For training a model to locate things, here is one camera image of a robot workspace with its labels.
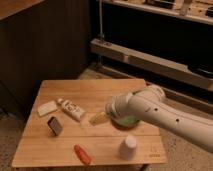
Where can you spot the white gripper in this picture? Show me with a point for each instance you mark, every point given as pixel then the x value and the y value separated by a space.
pixel 116 107

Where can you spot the white ceramic cup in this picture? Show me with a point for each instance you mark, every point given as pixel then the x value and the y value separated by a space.
pixel 128 147

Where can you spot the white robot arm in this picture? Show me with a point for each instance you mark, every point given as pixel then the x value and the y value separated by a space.
pixel 148 105

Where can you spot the green bowl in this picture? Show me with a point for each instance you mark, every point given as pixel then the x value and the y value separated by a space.
pixel 127 122

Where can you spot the white lotion bottle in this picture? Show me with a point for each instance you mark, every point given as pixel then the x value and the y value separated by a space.
pixel 71 109

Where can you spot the wooden table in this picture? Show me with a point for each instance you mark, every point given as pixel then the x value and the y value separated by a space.
pixel 104 143

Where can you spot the orange carrot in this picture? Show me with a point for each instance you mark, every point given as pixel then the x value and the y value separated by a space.
pixel 82 155

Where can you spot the small brown box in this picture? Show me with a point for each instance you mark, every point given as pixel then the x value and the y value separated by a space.
pixel 55 126

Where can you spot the metal pole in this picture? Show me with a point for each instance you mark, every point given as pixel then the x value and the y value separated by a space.
pixel 101 34

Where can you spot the wooden shelf beam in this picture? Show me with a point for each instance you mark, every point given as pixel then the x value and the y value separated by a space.
pixel 151 63

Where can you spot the upper wooden shelf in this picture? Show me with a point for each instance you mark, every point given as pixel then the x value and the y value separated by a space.
pixel 200 11

